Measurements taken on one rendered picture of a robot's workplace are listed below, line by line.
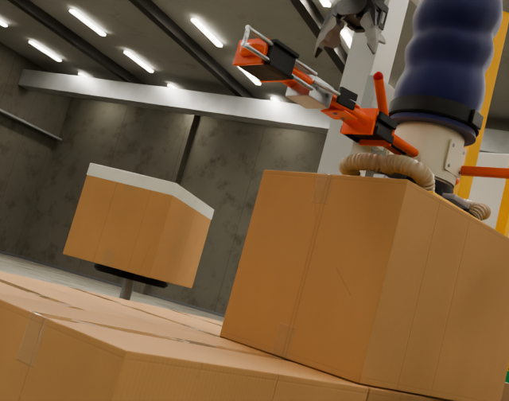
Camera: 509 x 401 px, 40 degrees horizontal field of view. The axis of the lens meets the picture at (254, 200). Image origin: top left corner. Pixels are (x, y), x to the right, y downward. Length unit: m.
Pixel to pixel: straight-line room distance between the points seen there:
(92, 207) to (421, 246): 1.82
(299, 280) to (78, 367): 0.65
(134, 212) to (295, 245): 1.49
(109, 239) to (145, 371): 2.04
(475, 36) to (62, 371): 1.24
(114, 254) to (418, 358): 1.69
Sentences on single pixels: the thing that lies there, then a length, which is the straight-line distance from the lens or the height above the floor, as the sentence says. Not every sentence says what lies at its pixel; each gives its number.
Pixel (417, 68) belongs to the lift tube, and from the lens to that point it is 1.75.
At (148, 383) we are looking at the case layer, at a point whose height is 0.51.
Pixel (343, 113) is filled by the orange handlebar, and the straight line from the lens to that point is 1.45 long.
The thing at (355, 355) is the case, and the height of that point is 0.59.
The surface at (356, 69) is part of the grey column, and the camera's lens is 3.35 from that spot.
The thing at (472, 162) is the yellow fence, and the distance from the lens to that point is 3.01.
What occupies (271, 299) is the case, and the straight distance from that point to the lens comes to 1.51.
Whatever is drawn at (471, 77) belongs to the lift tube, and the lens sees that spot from 1.74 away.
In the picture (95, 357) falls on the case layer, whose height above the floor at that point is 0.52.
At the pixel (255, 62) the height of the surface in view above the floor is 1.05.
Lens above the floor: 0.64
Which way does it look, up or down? 8 degrees up
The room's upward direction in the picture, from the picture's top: 15 degrees clockwise
